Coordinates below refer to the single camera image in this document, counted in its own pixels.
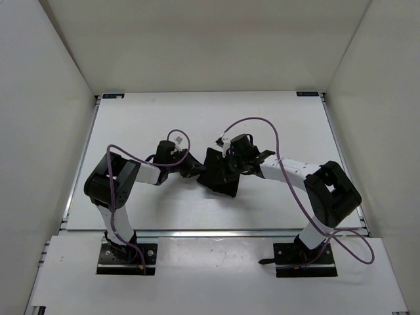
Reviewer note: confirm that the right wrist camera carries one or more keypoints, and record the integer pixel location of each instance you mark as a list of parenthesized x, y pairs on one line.
[(224, 143)]

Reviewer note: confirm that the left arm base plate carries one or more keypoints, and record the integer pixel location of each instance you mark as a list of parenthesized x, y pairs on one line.
[(125, 260)]

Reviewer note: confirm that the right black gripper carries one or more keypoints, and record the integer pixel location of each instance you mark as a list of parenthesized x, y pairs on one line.
[(228, 156)]

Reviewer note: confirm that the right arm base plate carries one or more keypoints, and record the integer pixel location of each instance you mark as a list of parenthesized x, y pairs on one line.
[(294, 260)]

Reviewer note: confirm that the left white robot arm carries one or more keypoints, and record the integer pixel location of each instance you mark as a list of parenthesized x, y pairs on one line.
[(111, 182)]

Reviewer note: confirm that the left blue corner label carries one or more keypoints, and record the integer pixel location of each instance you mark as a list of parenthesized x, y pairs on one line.
[(113, 95)]

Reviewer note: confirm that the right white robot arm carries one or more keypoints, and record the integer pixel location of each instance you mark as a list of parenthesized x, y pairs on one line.
[(331, 194)]

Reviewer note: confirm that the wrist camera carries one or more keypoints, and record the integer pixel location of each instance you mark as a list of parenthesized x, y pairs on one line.
[(224, 143), (178, 141)]

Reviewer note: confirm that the blue corner label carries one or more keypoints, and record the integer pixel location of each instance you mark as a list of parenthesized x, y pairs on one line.
[(113, 95), (307, 94)]

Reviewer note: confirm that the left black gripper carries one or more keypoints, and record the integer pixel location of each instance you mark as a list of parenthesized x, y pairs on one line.
[(193, 167)]

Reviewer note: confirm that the right blue corner label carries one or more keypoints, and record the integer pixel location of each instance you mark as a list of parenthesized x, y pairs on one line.
[(307, 94)]

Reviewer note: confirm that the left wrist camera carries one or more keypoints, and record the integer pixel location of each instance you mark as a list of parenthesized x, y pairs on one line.
[(178, 141)]

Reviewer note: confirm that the black skirt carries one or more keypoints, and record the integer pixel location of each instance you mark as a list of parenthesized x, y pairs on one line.
[(217, 177)]

